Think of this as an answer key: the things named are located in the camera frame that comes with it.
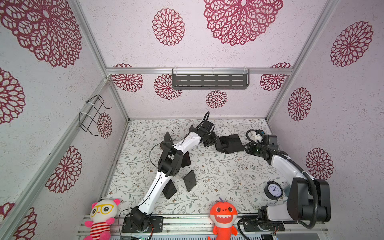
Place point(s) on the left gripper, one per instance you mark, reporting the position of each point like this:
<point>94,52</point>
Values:
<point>214,139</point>

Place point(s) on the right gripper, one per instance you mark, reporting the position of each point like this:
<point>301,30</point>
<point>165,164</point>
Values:
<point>250,146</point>

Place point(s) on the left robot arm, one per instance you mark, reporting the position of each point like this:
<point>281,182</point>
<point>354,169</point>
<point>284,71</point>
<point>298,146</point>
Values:
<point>169,165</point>

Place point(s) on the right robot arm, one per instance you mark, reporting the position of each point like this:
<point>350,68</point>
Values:
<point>308,198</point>

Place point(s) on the black alarm clock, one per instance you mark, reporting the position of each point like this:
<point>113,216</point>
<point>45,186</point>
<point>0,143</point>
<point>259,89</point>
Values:
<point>273,190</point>

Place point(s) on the red shark plush toy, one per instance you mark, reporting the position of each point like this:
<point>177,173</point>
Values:
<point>224,214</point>

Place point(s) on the pink striped plush toy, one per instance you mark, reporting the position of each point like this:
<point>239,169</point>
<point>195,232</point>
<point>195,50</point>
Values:
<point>102,217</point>

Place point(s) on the dark grey wall shelf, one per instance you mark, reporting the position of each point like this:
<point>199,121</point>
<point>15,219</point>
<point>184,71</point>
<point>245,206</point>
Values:
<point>189,81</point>

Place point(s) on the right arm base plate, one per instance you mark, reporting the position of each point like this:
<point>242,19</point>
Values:
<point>254,224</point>

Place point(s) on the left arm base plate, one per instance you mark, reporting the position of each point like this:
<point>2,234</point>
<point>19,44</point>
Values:
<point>152,224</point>

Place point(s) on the black wire wall rack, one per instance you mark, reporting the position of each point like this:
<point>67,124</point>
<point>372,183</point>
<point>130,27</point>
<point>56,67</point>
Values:
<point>96,121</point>

